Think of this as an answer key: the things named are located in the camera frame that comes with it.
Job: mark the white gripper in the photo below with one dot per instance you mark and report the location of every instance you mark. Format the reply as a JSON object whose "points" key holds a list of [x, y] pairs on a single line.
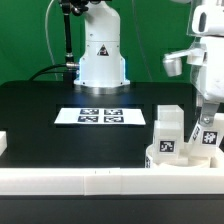
{"points": [[206, 58]]}

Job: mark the white round stool seat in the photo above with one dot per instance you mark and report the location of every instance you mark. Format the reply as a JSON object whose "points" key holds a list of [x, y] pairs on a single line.
{"points": [[182, 162]]}

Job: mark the white marker sheet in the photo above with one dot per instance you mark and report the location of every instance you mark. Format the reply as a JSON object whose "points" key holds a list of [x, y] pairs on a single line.
{"points": [[100, 116]]}

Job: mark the white U-shaped obstacle wall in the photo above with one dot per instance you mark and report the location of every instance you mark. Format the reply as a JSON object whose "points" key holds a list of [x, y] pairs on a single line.
{"points": [[35, 181]]}

